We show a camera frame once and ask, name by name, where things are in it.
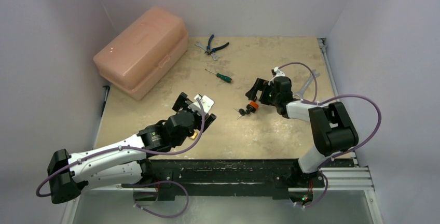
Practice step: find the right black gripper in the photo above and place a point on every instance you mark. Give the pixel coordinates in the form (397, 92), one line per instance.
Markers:
(267, 92)

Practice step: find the aluminium frame rail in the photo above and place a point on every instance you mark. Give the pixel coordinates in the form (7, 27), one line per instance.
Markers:
(348, 178)

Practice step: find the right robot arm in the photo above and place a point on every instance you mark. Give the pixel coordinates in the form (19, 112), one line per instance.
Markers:
(331, 127)

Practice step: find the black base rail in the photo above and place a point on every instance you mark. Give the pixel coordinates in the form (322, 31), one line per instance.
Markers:
(273, 178)

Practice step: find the orange padlock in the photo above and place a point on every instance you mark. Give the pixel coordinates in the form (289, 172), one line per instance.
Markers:
(252, 107)

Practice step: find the pink plastic toolbox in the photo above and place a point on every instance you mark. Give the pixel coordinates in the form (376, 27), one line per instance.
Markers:
(144, 52)

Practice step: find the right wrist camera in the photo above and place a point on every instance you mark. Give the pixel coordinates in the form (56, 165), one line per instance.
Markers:
(276, 72)

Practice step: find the large silver wrench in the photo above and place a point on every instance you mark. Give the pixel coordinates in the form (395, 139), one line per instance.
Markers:
(307, 83)

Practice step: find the small silver wrench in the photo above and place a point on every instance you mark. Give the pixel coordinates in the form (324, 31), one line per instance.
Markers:
(204, 48)

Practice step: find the black head key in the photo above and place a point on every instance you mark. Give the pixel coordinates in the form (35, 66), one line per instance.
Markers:
(242, 112)

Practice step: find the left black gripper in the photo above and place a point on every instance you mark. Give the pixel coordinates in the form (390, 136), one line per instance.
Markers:
(201, 121)

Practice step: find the green handled screwdriver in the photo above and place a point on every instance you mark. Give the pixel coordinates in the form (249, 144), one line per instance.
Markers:
(222, 77)

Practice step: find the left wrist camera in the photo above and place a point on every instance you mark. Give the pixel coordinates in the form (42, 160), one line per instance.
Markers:
(202, 104)

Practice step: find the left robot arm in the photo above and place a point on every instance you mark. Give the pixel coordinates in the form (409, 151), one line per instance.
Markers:
(126, 161)

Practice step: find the brass padlock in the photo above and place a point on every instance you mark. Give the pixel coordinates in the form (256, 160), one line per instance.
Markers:
(193, 137)

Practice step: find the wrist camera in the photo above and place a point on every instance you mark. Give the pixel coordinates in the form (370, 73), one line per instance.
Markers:
(276, 72)
(202, 104)

